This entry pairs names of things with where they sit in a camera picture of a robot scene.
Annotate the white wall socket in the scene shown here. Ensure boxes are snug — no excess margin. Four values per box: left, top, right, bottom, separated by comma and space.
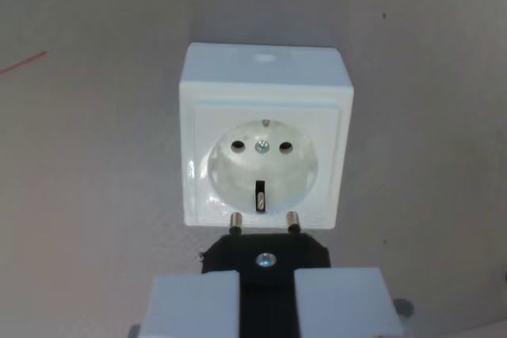
178, 42, 355, 230

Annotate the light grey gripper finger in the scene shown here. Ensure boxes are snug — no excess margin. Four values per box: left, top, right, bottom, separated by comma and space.
293, 267, 406, 338
140, 270, 242, 338

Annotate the black two-pin plug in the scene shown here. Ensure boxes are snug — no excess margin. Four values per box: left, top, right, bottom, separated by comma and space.
200, 211, 332, 338

